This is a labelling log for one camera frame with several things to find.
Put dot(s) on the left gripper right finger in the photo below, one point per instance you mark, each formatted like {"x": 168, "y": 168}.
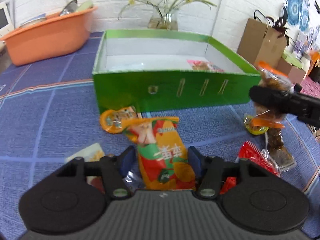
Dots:
{"x": 211, "y": 172}

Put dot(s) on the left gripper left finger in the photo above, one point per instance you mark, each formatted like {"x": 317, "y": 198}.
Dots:
{"x": 92, "y": 162}

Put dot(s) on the orange brown snack packet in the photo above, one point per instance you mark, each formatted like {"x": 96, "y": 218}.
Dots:
{"x": 274, "y": 79}

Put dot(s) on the orange chip snack packet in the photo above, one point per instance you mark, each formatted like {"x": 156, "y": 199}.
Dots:
{"x": 161, "y": 153}

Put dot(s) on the pink pumpkin seed snack packet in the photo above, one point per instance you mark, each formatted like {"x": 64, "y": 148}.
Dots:
{"x": 204, "y": 66}

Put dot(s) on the red snack packet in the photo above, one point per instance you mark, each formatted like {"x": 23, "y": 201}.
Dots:
{"x": 260, "y": 157}

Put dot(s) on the small yellow candy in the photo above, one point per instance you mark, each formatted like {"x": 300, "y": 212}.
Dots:
{"x": 254, "y": 130}

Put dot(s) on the round orange snack packet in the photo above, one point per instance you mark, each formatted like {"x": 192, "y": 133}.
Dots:
{"x": 112, "y": 121}

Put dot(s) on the brown paper bag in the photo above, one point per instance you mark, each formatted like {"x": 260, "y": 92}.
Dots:
{"x": 261, "y": 42}

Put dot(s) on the purple leaf plant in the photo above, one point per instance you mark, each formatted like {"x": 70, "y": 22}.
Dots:
{"x": 279, "y": 26}

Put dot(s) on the blue plaid tablecloth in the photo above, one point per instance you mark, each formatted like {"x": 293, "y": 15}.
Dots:
{"x": 49, "y": 112}

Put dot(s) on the blue paper fan decoration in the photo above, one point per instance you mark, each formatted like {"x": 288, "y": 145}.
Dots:
{"x": 298, "y": 13}

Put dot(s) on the green open cardboard box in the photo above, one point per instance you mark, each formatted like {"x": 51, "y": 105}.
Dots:
{"x": 148, "y": 69}

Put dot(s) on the orange plastic basin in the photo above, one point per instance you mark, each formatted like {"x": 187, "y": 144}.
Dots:
{"x": 53, "y": 37}

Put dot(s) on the glass vase with orchid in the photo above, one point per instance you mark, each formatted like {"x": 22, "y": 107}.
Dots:
{"x": 164, "y": 11}

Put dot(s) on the white screen appliance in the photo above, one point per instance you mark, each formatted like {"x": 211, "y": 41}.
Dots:
{"x": 7, "y": 24}

